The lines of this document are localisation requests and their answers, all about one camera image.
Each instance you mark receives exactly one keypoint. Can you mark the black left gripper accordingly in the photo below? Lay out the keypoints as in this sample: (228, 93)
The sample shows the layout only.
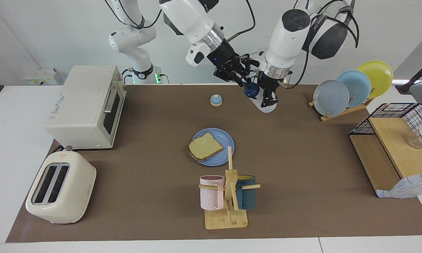
(271, 83)

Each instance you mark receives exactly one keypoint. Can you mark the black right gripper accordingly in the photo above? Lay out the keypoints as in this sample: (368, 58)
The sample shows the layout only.
(223, 56)

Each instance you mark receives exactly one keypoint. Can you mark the squeeze bottle with navy cap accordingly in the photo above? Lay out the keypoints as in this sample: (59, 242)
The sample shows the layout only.
(268, 109)

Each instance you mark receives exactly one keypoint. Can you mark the toasted bread slice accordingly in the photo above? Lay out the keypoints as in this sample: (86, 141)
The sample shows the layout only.
(205, 146)

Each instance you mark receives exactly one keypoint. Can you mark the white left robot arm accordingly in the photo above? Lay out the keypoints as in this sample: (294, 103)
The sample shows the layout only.
(288, 42)

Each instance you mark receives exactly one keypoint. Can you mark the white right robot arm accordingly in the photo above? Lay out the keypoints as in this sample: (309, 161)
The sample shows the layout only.
(193, 21)

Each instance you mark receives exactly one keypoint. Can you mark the blue round plate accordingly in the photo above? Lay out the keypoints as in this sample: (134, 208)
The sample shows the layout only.
(221, 137)

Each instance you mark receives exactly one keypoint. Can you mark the grey plate in rack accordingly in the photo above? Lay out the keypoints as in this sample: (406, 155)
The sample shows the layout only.
(330, 98)

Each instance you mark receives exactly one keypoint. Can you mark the wooden plate rack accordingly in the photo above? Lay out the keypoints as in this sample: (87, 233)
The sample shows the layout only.
(337, 115)

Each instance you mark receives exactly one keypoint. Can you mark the light blue plate in rack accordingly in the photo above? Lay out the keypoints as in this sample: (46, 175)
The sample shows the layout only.
(358, 84)

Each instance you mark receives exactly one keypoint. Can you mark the yellow plate in rack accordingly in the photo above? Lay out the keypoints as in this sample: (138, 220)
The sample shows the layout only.
(379, 73)

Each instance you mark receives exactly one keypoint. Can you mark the small blue call bell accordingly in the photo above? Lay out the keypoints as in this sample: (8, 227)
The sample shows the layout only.
(216, 101)

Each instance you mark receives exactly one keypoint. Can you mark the teal mug with yellow inside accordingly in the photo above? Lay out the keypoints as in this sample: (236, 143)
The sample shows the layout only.
(247, 196)

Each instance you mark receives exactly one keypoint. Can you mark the pink mug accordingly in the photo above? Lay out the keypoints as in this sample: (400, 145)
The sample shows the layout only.
(210, 198)

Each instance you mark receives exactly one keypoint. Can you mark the wooden mug tree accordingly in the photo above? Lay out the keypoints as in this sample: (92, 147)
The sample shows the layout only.
(228, 219)

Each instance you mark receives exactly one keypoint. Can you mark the brown table mat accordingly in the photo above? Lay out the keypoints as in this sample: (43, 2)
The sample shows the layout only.
(144, 193)

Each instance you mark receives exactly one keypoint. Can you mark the clear glass cup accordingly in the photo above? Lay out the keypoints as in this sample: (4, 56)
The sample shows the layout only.
(415, 142)

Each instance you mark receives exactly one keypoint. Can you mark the cream toaster oven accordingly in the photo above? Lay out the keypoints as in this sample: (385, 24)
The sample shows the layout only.
(80, 105)

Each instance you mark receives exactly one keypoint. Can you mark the white blue patterned cloth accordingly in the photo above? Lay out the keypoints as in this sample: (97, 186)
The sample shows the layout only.
(407, 186)

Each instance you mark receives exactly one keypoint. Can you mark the cream two-slot toaster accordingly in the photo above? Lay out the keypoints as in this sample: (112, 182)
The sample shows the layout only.
(73, 189)

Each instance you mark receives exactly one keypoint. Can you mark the white wall socket box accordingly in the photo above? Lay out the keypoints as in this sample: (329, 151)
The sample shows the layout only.
(42, 76)

